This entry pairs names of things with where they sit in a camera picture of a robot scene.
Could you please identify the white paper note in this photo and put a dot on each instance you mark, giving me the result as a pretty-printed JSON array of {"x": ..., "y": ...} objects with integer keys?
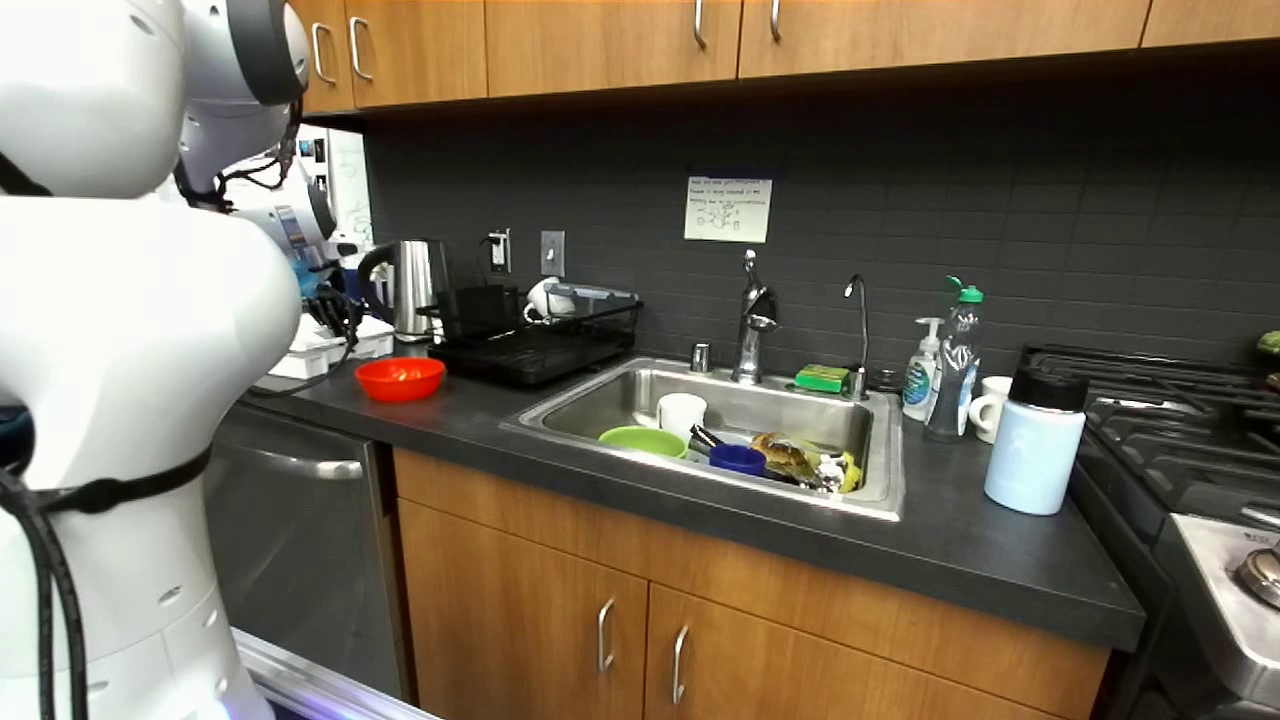
[{"x": 730, "y": 208}]

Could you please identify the green object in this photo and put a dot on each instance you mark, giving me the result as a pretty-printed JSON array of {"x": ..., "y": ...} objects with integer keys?
[{"x": 1269, "y": 338}]

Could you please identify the yellow dish items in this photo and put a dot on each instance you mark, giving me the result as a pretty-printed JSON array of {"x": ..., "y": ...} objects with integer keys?
[{"x": 813, "y": 466}]

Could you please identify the wooden lower cabinet door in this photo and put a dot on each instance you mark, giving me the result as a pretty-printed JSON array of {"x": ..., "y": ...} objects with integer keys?
[
  {"x": 824, "y": 672},
  {"x": 506, "y": 626}
]

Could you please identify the stainless steel sink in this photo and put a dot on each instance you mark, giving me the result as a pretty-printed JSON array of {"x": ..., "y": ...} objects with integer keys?
[{"x": 746, "y": 410}]

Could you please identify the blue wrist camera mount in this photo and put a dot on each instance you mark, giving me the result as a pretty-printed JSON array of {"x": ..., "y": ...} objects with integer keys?
[{"x": 309, "y": 273}]

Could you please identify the silver stove knob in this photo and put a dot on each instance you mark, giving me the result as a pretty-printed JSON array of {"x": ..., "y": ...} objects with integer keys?
[{"x": 1260, "y": 574}]

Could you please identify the orange bowl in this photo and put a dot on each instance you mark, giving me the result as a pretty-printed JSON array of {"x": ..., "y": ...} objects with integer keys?
[{"x": 400, "y": 377}]

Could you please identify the white platform edge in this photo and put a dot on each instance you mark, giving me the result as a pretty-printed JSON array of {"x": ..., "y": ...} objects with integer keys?
[{"x": 322, "y": 680}]

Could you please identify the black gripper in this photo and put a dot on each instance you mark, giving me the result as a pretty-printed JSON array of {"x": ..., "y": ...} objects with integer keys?
[{"x": 336, "y": 322}]

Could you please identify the small chrome tap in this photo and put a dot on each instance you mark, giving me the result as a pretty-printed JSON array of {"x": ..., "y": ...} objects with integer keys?
[{"x": 862, "y": 333}]

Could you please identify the blue cup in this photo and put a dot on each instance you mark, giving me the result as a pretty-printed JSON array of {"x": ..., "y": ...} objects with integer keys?
[{"x": 351, "y": 280}]

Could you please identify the chrome faucet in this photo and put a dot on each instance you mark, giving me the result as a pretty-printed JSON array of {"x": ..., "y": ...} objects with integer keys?
[{"x": 753, "y": 322}]

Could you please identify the blue dish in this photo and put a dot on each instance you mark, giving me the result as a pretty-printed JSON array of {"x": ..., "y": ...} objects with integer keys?
[{"x": 737, "y": 458}]

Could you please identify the wall power outlet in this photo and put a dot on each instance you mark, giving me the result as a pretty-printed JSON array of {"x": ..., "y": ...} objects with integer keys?
[{"x": 497, "y": 250}]

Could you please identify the black dish rack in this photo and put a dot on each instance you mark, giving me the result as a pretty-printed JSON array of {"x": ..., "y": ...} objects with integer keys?
[{"x": 535, "y": 351}]

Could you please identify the clear pump soap bottle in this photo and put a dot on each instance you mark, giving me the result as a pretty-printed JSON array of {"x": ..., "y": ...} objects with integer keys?
[{"x": 920, "y": 382}]

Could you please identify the green sponge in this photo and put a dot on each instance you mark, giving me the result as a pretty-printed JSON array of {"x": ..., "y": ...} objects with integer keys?
[{"x": 821, "y": 377}]

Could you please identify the white paper towel roll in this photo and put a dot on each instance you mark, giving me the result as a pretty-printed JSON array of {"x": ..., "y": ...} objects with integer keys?
[{"x": 1033, "y": 458}]

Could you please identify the white cup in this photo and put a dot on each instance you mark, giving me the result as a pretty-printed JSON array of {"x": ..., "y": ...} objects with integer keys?
[{"x": 681, "y": 413}]

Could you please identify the wooden sink front panel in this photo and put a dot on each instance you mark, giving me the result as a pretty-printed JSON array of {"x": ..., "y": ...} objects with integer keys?
[{"x": 535, "y": 519}]

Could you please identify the wall light switch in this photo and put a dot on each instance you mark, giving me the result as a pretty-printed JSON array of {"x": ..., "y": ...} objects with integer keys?
[{"x": 555, "y": 255}]

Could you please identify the white poster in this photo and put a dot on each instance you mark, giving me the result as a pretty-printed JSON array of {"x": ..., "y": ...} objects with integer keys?
[{"x": 353, "y": 187}]

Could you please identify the white mug in rack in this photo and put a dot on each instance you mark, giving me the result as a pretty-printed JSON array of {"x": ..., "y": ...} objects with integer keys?
[{"x": 547, "y": 303}]

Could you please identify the white flat pad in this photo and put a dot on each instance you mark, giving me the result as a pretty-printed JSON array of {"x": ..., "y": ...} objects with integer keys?
[{"x": 286, "y": 372}]

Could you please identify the steel electric kettle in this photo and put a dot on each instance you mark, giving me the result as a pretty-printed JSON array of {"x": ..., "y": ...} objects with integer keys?
[{"x": 407, "y": 287}]

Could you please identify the green cap dish soap bottle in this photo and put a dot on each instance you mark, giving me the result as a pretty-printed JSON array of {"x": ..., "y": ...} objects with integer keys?
[{"x": 958, "y": 377}]

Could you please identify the wooden cabinet door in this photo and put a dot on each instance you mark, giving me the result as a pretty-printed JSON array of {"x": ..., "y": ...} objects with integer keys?
[
  {"x": 1205, "y": 17},
  {"x": 602, "y": 43},
  {"x": 427, "y": 44},
  {"x": 824, "y": 672},
  {"x": 506, "y": 626},
  {"x": 327, "y": 102},
  {"x": 935, "y": 32}
]

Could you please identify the white object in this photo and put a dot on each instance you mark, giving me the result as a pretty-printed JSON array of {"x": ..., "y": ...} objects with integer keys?
[{"x": 375, "y": 343}]

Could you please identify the chrome sink knob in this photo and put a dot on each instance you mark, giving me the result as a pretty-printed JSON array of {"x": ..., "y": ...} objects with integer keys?
[{"x": 703, "y": 355}]

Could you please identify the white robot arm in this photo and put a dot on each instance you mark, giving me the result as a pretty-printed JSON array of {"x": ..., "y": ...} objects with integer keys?
[{"x": 133, "y": 333}]

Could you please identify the green bowl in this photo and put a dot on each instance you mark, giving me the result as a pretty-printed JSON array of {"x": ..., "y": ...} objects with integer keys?
[{"x": 641, "y": 443}]

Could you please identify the black gas stove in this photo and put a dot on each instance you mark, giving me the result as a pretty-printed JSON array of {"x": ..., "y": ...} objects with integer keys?
[{"x": 1173, "y": 462}]

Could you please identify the steel dishwasher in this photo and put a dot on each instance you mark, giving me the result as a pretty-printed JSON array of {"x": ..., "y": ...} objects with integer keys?
[{"x": 306, "y": 561}]

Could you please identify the wooden upper cabinet door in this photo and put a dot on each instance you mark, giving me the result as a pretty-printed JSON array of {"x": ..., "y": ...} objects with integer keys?
[
  {"x": 1205, "y": 17},
  {"x": 602, "y": 43},
  {"x": 327, "y": 102},
  {"x": 935, "y": 32},
  {"x": 427, "y": 44}
]

